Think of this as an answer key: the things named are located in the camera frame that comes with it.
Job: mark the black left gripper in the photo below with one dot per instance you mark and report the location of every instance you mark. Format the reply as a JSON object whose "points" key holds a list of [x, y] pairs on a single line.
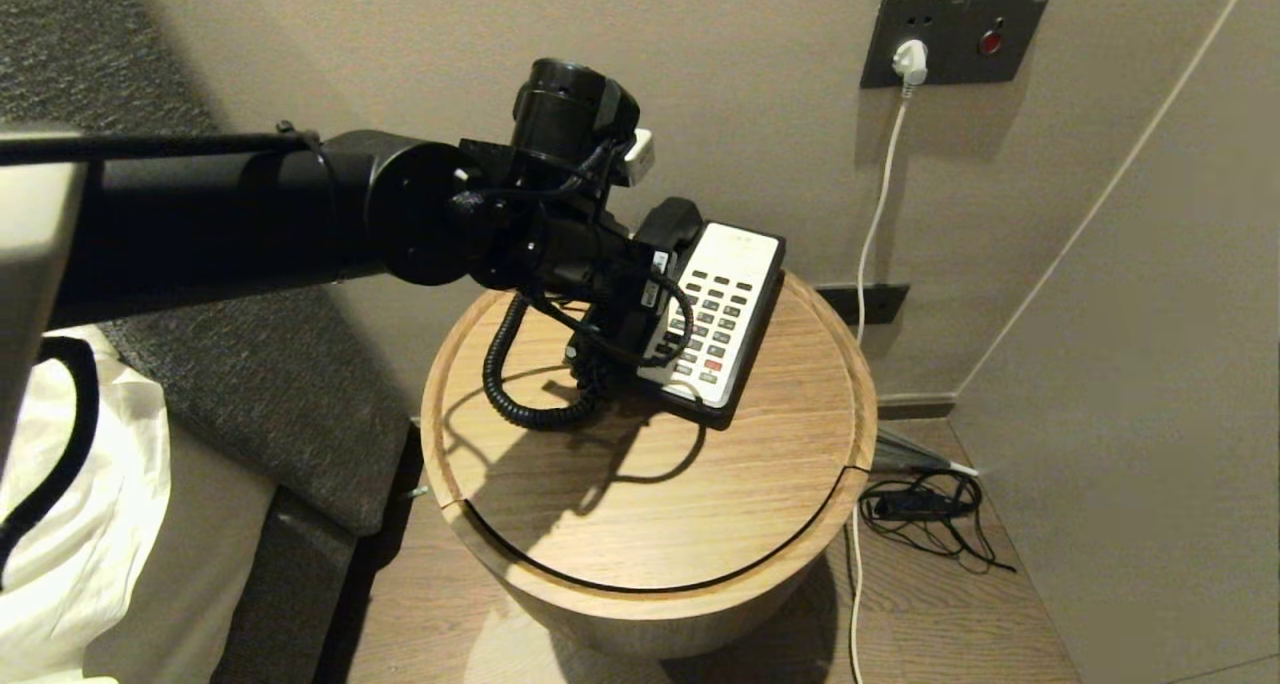
{"points": [[595, 259]]}

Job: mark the black and white desk telephone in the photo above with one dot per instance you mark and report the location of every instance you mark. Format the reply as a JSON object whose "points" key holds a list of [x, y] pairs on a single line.
{"points": [[740, 294]]}

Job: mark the black telephone handset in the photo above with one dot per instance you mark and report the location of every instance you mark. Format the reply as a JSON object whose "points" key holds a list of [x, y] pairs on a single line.
{"points": [[668, 222]]}

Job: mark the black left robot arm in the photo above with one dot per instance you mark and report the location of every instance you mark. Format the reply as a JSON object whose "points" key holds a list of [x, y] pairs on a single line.
{"points": [[220, 214]]}

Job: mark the round wooden side table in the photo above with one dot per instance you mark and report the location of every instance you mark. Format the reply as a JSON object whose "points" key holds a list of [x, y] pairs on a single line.
{"points": [[650, 504]]}

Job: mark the transparent folded umbrella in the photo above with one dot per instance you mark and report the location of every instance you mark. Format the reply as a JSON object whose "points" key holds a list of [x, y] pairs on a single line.
{"points": [[910, 454]]}

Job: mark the grey upholstered headboard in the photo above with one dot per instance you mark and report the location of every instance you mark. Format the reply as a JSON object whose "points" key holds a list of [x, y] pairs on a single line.
{"points": [[270, 404]]}

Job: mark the beige mattress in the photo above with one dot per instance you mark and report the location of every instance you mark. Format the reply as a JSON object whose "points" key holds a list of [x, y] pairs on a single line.
{"points": [[180, 574]]}

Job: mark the white bed pillow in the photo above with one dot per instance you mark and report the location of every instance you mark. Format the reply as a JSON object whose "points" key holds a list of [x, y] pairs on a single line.
{"points": [[90, 544]]}

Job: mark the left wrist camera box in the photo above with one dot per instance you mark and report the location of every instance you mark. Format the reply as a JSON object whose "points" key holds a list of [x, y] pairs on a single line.
{"points": [[637, 156]]}

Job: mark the grey wall socket panel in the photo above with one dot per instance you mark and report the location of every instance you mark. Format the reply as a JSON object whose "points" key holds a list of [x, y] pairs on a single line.
{"points": [[960, 54]]}

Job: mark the dark grey bed frame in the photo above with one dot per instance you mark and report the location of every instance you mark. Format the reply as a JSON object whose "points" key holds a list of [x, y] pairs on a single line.
{"points": [[290, 594]]}

